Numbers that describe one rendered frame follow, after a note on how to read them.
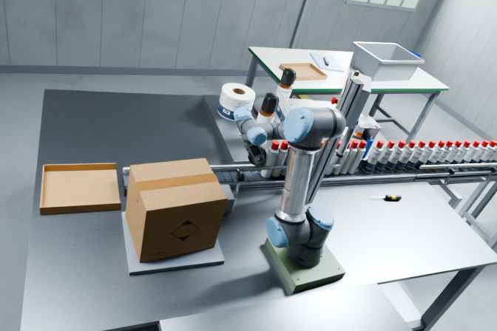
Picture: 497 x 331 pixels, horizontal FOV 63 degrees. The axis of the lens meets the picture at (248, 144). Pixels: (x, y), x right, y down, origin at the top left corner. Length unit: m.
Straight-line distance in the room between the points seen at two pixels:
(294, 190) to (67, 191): 0.96
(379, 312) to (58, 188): 1.39
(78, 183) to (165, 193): 0.56
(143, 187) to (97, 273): 0.35
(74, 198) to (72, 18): 2.70
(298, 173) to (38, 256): 0.96
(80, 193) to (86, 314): 0.56
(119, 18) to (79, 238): 2.98
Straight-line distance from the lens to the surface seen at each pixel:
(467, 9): 6.25
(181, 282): 1.59
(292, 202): 1.47
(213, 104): 2.52
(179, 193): 1.47
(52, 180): 1.93
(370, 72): 3.86
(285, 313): 1.61
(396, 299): 2.76
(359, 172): 2.35
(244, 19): 4.77
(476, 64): 6.07
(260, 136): 1.69
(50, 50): 4.43
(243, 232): 1.80
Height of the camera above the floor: 2.11
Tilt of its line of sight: 34 degrees down
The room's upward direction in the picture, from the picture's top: 16 degrees clockwise
